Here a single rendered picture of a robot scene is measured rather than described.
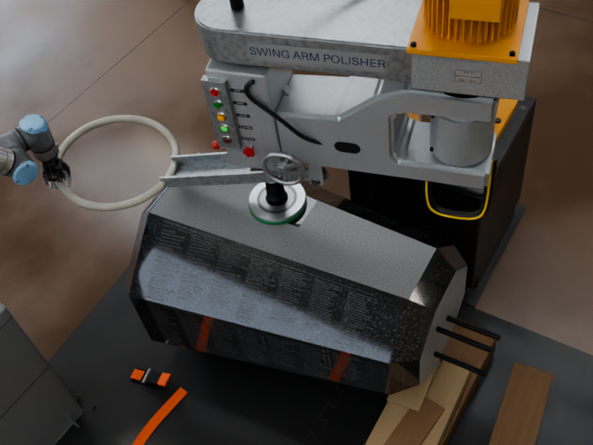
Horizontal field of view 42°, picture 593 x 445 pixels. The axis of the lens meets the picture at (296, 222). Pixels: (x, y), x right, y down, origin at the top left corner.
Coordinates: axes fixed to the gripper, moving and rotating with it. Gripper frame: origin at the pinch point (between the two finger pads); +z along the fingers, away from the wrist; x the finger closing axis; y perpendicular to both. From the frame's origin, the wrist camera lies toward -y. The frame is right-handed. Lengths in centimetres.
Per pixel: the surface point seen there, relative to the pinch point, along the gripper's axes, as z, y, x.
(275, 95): -63, 41, 81
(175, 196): 1.7, 17.1, 42.1
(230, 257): 4, 50, 58
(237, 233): -1, 43, 62
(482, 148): -56, 73, 136
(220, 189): 1, 19, 60
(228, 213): 0, 32, 60
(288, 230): -2, 47, 80
